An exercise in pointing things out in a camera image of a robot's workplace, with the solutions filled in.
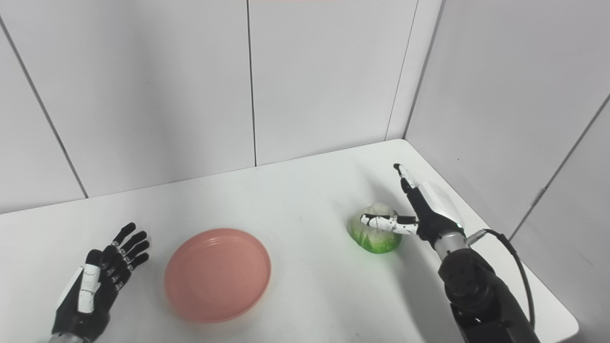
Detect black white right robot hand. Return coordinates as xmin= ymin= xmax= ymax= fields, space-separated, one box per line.
xmin=360 ymin=163 xmax=466 ymax=251

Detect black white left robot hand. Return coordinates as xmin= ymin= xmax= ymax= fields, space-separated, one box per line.
xmin=51 ymin=222 xmax=151 ymax=343

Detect green white toy cabbage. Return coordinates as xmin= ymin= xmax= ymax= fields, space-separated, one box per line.
xmin=350 ymin=202 xmax=403 ymax=254

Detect pink round plate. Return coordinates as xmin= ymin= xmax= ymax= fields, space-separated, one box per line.
xmin=164 ymin=228 xmax=273 ymax=323

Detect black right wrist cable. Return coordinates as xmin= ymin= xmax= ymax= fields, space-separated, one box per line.
xmin=465 ymin=229 xmax=536 ymax=330

